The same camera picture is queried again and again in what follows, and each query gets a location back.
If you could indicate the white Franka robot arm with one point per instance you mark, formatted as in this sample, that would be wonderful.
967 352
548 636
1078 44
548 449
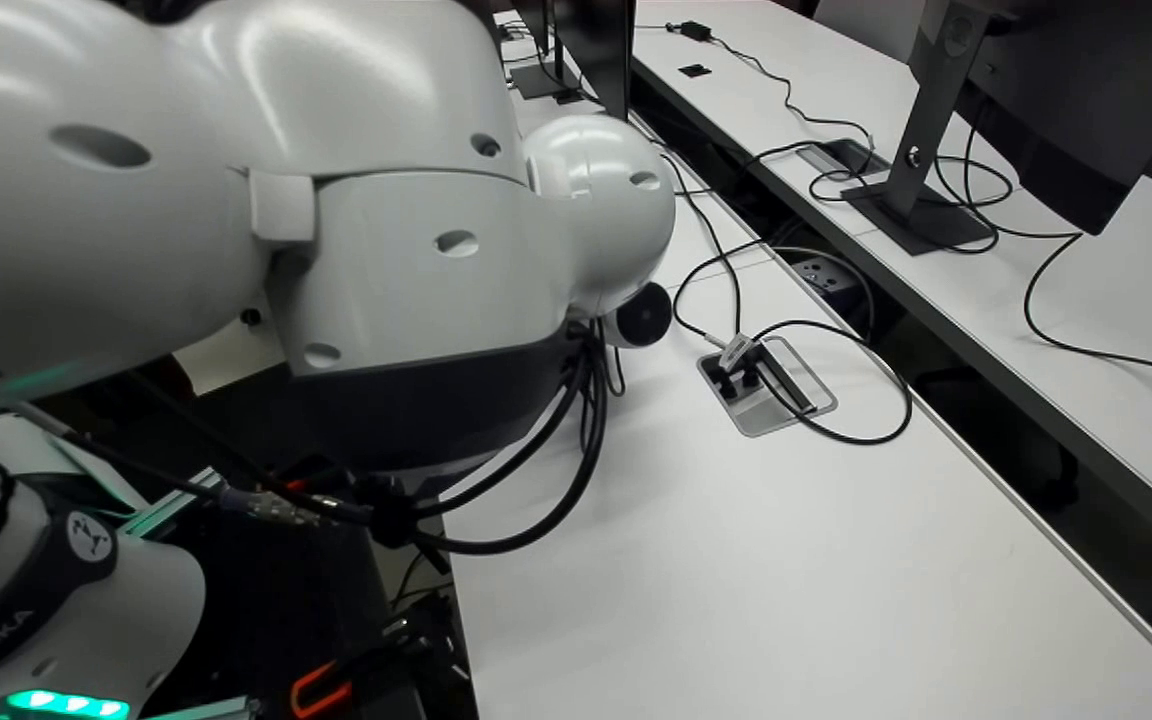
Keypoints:
271 162

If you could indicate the grey desk outlet box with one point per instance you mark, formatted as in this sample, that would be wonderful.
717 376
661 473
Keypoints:
751 401

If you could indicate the black orange clamp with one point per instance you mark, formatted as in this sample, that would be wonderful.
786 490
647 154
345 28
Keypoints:
316 690
302 473

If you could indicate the small black square object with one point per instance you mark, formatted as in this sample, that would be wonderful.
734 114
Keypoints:
695 68

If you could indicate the black flat panel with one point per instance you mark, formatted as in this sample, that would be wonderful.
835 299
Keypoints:
600 44

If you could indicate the dark flat phone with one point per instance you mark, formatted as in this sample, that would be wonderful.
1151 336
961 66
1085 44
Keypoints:
841 158

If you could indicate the small black adapter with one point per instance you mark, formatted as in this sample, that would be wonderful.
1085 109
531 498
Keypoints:
695 28

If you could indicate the aluminium extrusion bar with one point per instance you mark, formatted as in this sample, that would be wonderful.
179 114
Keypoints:
220 711
173 504

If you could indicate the dark monitor with grey stand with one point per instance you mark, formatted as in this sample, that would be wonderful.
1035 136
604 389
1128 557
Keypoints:
1081 93

